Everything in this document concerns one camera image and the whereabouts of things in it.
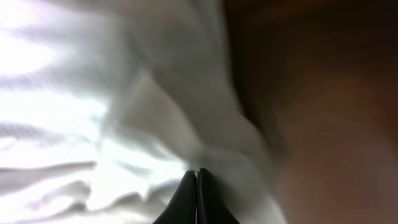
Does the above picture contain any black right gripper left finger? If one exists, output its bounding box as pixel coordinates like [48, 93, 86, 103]
[153, 170, 197, 224]

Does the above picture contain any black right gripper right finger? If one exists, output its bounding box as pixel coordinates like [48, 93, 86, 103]
[197, 168, 239, 224]

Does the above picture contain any white t-shirt with black print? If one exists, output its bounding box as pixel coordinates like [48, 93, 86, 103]
[1, 0, 285, 223]

